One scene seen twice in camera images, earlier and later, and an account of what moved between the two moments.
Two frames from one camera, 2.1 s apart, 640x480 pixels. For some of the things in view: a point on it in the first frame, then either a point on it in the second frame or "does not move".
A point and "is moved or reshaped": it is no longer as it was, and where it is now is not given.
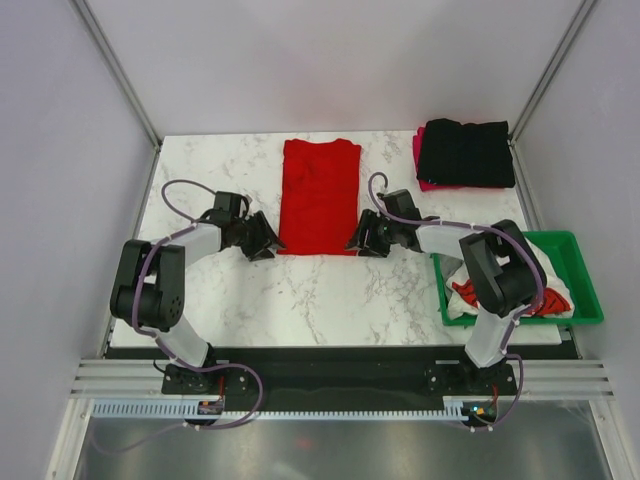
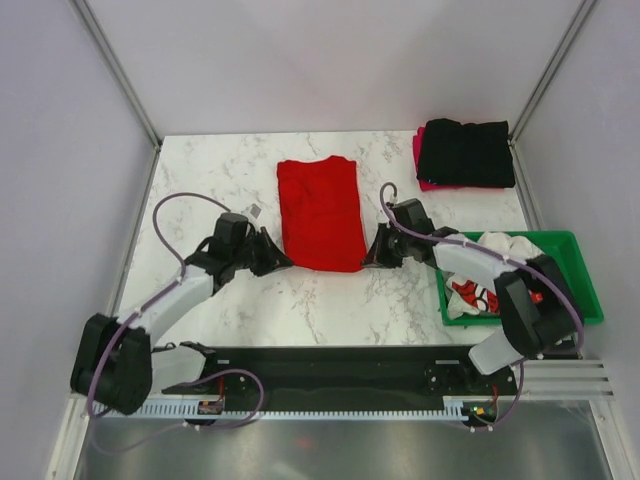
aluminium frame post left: (115, 70) does not move
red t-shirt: (320, 197) is moved or reshaped
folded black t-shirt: (475, 154) does not move
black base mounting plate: (344, 372) does not move
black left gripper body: (253, 236) → (256, 254)
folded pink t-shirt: (418, 142) does not move
